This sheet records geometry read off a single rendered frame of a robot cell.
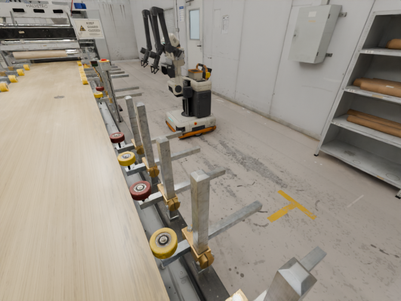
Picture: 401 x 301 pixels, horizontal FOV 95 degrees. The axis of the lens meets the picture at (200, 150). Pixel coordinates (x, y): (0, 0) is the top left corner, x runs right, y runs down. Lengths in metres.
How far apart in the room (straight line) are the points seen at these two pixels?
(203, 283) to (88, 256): 0.38
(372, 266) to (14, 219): 2.07
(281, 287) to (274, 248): 1.39
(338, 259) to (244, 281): 0.73
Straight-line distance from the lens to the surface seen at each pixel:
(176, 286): 0.86
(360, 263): 1.95
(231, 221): 0.75
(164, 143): 0.63
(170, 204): 0.78
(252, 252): 1.65
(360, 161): 2.83
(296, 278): 0.30
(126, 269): 0.60
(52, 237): 0.76
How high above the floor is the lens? 1.42
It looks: 33 degrees down
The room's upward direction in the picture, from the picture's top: straight up
